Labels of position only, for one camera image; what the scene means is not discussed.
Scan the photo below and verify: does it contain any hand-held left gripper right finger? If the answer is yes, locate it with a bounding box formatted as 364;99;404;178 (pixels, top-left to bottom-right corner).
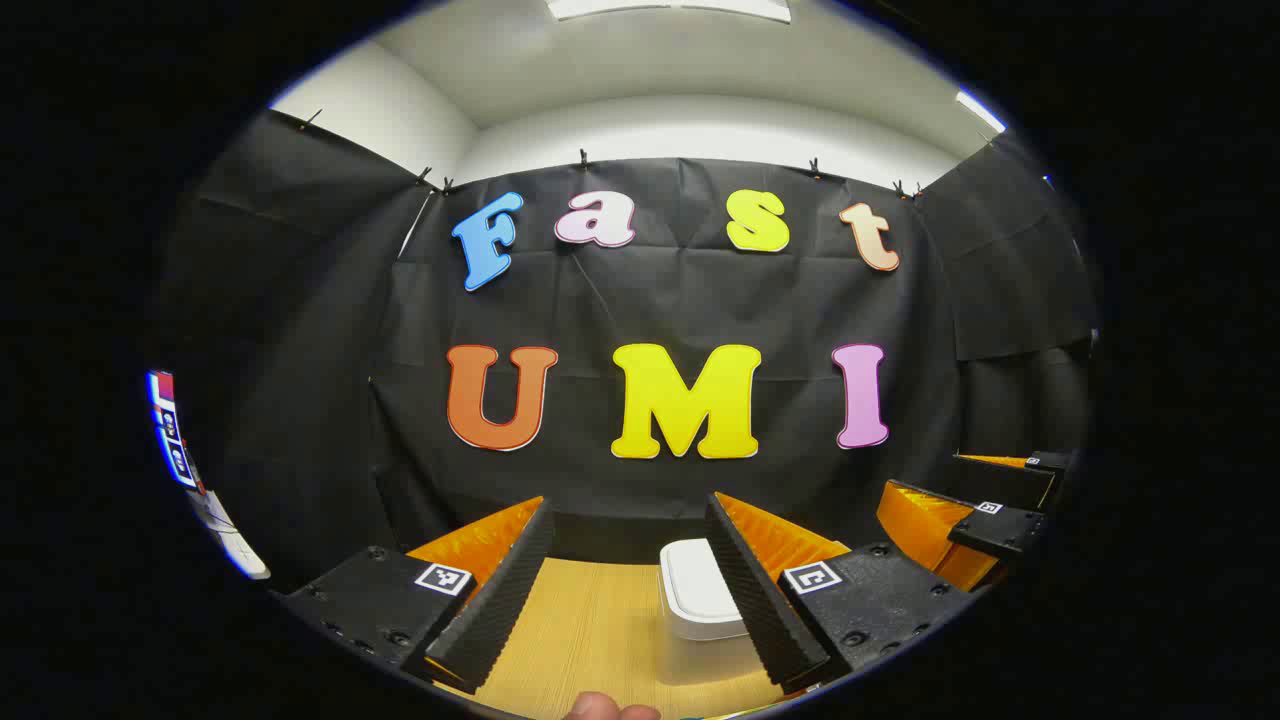
704;490;976;696

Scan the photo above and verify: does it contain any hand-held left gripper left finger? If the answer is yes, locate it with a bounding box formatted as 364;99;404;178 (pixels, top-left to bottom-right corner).
285;497;557;696

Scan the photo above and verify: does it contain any white desktop garbage bin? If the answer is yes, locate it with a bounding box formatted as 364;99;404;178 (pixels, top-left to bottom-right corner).
658;538;761;686

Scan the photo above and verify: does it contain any white side table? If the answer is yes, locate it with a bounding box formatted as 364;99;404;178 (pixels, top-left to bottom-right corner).
190;488;273;583

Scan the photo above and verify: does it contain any ceiling light panel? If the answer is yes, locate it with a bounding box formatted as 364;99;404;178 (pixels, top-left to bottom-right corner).
548;0;791;24
955;90;1007;134

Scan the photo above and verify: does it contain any computer monitor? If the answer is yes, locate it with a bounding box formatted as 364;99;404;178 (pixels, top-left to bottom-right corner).
147;370;203;493

